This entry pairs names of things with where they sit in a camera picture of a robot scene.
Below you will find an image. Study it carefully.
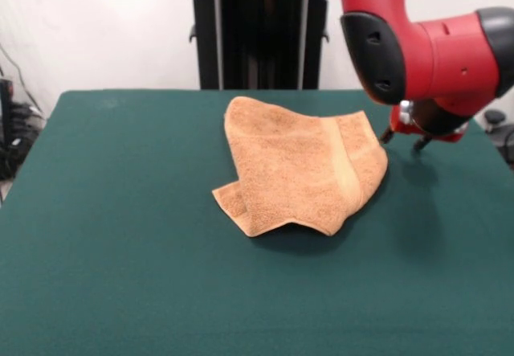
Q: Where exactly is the black cable bundle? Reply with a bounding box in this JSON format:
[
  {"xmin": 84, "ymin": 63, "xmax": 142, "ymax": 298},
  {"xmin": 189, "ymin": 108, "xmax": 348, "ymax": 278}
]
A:
[{"xmin": 10, "ymin": 103, "xmax": 46, "ymax": 148}]

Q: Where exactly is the orange terry towel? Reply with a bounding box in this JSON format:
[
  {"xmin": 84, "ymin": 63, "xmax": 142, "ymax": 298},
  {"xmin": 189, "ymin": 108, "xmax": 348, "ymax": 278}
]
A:
[{"xmin": 211, "ymin": 96, "xmax": 390, "ymax": 237}]

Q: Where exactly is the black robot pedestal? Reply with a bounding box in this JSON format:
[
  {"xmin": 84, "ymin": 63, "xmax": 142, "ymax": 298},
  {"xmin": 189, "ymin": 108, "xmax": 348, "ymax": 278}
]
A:
[{"xmin": 175, "ymin": 0, "xmax": 342, "ymax": 91}]

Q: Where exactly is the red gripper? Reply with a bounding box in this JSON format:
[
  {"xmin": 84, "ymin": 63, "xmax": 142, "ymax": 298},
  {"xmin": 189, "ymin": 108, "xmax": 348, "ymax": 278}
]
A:
[{"xmin": 379, "ymin": 100, "xmax": 470, "ymax": 151}]

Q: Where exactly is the black round knob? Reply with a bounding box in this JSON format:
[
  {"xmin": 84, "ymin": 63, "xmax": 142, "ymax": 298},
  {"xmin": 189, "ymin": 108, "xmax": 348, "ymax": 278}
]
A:
[{"xmin": 483, "ymin": 109, "xmax": 508, "ymax": 133}]

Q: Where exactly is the dark green table cloth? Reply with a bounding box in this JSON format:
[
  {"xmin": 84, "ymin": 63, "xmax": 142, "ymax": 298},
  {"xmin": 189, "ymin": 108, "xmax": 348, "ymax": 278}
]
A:
[{"xmin": 0, "ymin": 88, "xmax": 514, "ymax": 356}]

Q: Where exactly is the black electronics box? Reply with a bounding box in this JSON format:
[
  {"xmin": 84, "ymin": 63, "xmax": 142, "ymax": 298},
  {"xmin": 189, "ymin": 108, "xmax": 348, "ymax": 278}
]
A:
[{"xmin": 0, "ymin": 77, "xmax": 15, "ymax": 180}]

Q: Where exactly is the grey wall cable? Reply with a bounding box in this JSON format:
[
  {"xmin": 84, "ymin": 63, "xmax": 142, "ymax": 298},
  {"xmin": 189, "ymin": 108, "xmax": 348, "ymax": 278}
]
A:
[{"xmin": 0, "ymin": 44, "xmax": 41, "ymax": 112}]

